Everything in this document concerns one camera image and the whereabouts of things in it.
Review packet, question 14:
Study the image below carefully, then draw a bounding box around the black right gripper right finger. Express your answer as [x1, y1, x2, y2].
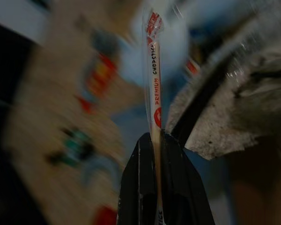
[159, 128, 212, 225]

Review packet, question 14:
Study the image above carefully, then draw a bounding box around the brown cardboard rubbish box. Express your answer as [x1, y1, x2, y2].
[3, 0, 143, 225]

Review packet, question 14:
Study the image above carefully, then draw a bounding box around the black strap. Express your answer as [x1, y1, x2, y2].
[175, 55, 229, 149]

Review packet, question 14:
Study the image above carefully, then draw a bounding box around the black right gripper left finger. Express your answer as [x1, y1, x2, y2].
[118, 132, 159, 225]

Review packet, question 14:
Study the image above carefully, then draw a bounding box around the premium chopsticks packet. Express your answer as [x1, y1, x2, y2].
[140, 6, 166, 225]

